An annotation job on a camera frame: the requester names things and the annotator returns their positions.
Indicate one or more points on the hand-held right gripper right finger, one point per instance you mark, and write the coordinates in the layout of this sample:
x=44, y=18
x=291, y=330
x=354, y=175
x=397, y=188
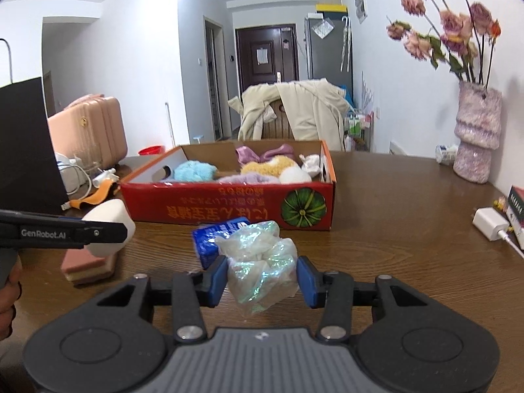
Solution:
x=307, y=283

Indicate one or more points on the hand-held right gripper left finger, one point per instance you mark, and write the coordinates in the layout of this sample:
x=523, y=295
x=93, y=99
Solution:
x=216, y=281

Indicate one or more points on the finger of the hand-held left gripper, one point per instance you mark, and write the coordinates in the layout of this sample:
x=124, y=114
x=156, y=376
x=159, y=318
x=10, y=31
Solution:
x=106, y=234

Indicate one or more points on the white soft foam block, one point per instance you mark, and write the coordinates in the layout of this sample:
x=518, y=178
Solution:
x=116, y=213

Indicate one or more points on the iridescent plastic bag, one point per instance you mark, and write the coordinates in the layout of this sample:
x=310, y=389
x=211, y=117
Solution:
x=260, y=266

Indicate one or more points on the red pumpkin print cardboard box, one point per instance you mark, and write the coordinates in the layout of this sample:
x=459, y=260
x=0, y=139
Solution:
x=229, y=206

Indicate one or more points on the white and tan plush toy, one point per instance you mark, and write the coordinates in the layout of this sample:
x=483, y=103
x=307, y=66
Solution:
x=274, y=170

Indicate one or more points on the person's left hand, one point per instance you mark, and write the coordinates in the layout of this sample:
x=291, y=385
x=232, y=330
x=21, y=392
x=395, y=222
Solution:
x=9, y=303

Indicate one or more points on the pink layered sponge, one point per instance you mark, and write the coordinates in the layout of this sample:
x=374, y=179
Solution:
x=88, y=268

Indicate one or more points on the blue tissue packet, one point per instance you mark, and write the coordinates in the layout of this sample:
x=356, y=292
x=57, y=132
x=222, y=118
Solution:
x=208, y=239

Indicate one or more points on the black paper bag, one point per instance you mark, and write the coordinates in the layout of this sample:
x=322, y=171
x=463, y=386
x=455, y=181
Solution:
x=24, y=147

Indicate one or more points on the red bucket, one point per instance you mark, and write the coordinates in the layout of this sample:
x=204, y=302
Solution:
x=150, y=150

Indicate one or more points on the light blue plush toy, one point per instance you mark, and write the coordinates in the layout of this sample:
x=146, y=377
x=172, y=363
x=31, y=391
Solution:
x=192, y=170

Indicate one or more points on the lavender plush toy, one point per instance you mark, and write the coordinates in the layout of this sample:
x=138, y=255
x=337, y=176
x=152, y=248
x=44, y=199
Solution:
x=249, y=179

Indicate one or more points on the pink suitcase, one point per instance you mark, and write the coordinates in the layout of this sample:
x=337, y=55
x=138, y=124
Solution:
x=90, y=127

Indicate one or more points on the white crumpled cloth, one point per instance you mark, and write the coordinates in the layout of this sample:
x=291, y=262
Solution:
x=311, y=163

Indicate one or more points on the storage rack with bottles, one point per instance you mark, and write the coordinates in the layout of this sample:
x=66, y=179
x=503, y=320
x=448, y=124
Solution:
x=359, y=129

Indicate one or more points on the wooden chair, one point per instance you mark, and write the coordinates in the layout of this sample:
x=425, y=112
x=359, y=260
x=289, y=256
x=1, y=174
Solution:
x=278, y=123

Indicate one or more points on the beige coat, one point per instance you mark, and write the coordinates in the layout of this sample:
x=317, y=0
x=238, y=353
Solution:
x=311, y=110

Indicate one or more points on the small white bottle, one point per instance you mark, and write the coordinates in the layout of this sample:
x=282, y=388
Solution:
x=445, y=154

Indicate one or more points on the blue bag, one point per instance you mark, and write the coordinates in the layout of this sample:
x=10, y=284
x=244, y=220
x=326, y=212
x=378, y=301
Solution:
x=348, y=96

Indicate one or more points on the white charger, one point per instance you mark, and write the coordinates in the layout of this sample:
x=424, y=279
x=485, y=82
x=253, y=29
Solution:
x=490, y=224

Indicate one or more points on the dark cover book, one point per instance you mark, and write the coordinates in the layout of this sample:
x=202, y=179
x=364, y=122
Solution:
x=516, y=213

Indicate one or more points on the grey refrigerator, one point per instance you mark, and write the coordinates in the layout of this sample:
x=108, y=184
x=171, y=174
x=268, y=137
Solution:
x=327, y=57

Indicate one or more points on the pink speckled vase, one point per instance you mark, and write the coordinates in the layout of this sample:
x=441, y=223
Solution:
x=477, y=131

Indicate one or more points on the dark brown entrance door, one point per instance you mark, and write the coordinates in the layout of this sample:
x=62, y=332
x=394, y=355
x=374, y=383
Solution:
x=266, y=55

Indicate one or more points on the white folded umbrella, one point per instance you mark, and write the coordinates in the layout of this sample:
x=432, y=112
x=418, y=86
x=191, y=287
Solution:
x=346, y=45

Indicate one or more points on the clear plastic bag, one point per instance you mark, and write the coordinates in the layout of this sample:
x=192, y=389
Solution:
x=322, y=29

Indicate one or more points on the yellow and black box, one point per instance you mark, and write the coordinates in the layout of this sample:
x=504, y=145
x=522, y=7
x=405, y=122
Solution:
x=331, y=7

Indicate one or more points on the pink dried flowers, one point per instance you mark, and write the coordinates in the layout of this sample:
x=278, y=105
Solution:
x=450, y=24

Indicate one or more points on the interior doorway frame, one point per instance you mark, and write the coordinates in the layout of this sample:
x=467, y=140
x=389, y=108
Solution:
x=213, y=77

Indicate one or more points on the wall poster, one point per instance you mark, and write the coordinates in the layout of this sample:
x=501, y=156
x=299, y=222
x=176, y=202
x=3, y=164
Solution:
x=360, y=4

